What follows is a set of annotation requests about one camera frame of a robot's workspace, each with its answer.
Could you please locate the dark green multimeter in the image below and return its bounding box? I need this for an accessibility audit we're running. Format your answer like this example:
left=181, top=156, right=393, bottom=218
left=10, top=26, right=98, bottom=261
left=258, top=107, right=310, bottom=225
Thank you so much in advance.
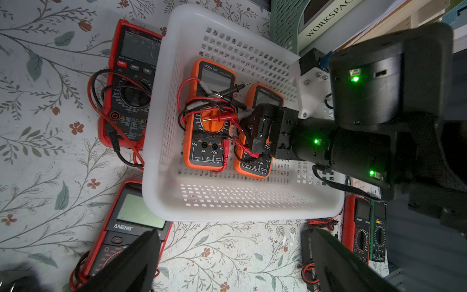
left=370, top=200, right=387, bottom=262

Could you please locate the small black multimeter right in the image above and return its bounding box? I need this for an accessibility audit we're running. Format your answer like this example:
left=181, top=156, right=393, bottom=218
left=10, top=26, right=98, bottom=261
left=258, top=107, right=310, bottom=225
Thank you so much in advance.
left=300, top=217, right=338, bottom=292

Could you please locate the green file organizer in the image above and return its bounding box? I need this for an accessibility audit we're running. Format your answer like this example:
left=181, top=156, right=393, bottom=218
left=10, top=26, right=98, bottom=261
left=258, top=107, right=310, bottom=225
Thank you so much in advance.
left=269, top=0, right=467, bottom=55

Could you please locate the red multimeter far right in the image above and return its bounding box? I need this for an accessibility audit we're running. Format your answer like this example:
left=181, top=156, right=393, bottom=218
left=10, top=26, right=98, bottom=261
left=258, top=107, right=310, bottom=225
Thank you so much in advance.
left=342, top=195, right=372, bottom=264

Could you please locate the red multimeter behind basket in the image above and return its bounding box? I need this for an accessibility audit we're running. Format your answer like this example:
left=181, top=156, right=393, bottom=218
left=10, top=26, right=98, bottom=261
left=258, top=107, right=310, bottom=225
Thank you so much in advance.
left=88, top=19, right=162, bottom=169

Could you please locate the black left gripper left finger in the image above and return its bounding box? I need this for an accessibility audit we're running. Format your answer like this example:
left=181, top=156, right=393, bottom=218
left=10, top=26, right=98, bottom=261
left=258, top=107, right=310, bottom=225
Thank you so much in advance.
left=77, top=230, right=161, bottom=292

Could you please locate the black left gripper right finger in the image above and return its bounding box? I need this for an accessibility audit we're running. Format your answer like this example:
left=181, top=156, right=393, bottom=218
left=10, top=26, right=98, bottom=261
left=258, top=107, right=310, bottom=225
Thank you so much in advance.
left=311, top=229, right=397, bottom=292

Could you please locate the orange multimeter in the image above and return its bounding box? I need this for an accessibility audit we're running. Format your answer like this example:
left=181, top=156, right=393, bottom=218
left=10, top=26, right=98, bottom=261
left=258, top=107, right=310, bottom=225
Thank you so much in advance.
left=234, top=83, right=284, bottom=180
left=177, top=58, right=252, bottom=173

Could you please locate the red ANENG multimeter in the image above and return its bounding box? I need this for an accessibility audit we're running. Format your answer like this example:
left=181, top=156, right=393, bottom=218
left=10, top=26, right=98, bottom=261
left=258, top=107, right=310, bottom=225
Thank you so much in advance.
left=69, top=180, right=173, bottom=292

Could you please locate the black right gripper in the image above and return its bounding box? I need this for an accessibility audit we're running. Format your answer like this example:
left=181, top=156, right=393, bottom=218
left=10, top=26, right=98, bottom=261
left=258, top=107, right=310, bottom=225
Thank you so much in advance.
left=240, top=103, right=299, bottom=159

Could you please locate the white plastic basket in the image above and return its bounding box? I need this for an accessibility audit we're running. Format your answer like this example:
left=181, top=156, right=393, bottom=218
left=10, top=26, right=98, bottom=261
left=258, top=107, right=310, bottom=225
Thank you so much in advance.
left=141, top=3, right=346, bottom=223

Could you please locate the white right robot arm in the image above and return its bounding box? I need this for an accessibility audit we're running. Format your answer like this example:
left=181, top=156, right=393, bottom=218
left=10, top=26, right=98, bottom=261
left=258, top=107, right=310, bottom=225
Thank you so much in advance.
left=240, top=23, right=467, bottom=235

